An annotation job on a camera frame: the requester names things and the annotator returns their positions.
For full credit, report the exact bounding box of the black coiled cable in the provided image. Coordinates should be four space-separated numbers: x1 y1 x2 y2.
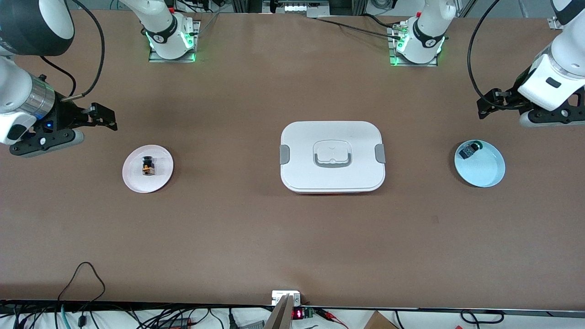
459 309 505 326

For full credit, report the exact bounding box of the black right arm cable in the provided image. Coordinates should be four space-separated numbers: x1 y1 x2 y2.
40 0 106 102

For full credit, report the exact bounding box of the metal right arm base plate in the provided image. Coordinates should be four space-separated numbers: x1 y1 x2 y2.
148 20 201 63

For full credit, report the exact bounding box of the thin black looped cable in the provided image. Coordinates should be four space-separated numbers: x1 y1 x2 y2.
57 261 106 314

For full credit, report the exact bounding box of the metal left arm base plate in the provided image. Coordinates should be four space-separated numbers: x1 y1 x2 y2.
388 24 440 67

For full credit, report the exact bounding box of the long black table cable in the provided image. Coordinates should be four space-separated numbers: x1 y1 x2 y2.
314 16 405 38

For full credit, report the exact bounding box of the white lidded box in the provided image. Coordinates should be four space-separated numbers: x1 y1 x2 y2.
280 121 386 195

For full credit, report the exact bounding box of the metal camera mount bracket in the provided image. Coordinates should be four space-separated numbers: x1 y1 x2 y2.
271 290 302 329

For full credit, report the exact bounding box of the brown cardboard piece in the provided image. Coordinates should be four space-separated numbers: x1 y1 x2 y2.
363 311 399 329

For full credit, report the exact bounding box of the green push-button switch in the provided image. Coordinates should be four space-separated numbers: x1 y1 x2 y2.
458 142 484 160

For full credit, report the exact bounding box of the pink round plate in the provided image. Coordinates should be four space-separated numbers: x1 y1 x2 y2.
122 144 174 194

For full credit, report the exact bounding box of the light blue round plate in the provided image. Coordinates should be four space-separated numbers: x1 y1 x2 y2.
454 140 506 188

